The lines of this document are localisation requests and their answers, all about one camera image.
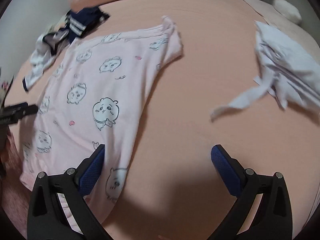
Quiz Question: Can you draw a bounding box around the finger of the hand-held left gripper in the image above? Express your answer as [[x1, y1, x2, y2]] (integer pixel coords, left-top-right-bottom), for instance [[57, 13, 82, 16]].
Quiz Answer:
[[0, 102, 38, 127]]

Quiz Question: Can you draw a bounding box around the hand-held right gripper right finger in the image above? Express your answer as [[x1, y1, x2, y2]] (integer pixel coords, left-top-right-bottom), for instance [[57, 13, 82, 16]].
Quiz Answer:
[[211, 144, 293, 240]]

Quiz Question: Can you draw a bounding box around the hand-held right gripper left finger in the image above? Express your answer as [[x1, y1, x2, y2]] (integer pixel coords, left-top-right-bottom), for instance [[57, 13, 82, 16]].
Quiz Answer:
[[26, 144, 112, 240]]

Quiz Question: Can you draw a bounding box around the pink cartoon-print pajama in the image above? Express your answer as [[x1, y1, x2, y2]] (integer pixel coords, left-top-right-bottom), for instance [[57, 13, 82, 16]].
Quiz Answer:
[[20, 15, 183, 230]]

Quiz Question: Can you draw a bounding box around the white navy-trimmed t-shirt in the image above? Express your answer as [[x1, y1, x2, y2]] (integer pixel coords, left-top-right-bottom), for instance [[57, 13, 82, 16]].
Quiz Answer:
[[22, 27, 73, 93]]

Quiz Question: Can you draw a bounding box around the round pink bed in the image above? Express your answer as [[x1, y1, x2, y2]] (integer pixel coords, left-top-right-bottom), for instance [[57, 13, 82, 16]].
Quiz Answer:
[[0, 0, 320, 240]]

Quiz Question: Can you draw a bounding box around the navy white-striped garment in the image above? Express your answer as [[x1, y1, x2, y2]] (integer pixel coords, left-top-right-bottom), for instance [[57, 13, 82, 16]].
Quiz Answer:
[[65, 7, 110, 43]]

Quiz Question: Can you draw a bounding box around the folded white garment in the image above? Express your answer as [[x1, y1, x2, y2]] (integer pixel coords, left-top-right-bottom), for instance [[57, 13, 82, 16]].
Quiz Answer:
[[210, 21, 320, 122]]

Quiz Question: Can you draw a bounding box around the white plush toy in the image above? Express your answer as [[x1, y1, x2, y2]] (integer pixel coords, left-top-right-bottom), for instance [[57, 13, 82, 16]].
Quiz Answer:
[[272, 0, 302, 25]]

